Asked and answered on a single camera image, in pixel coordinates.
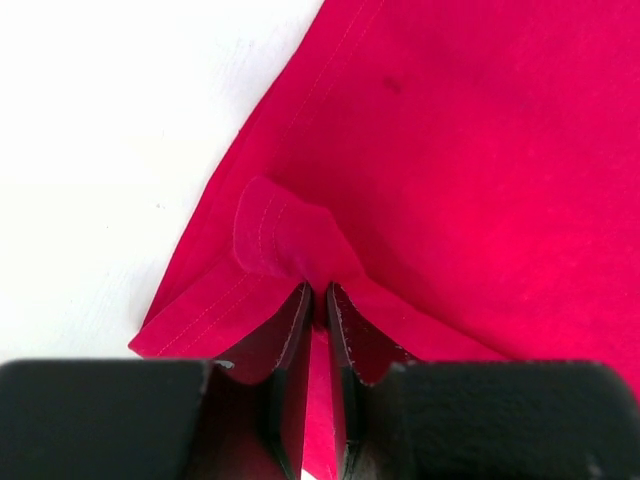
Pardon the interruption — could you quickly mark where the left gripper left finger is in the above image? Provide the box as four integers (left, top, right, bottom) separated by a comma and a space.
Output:
1, 284, 313, 479

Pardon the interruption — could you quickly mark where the pink red t shirt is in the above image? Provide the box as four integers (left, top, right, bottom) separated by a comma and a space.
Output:
130, 1, 639, 479

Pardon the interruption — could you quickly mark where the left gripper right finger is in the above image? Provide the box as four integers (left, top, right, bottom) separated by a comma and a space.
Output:
326, 284, 639, 479

